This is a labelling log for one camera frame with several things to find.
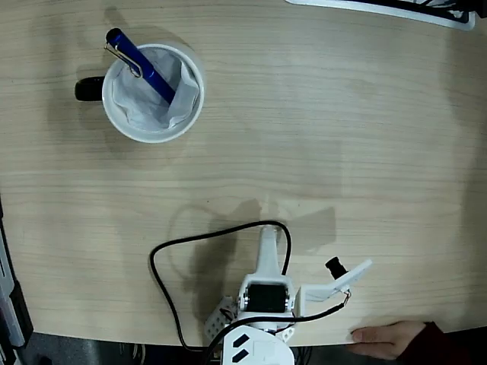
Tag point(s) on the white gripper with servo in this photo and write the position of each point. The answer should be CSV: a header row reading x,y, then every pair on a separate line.
x,y
266,297

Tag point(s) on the blue pen with gold clip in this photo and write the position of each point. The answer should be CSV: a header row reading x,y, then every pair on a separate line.
x,y
152,72

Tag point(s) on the dark red sleeved forearm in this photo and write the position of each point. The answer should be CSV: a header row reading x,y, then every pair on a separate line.
x,y
426,346

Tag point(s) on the bare human hand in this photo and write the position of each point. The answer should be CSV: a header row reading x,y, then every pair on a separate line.
x,y
384,336

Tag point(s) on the crumpled white tissue paper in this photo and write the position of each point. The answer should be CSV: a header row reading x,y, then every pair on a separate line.
x,y
144,110

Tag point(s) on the white camera mount with lens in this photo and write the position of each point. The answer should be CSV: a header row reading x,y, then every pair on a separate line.
x,y
316,291

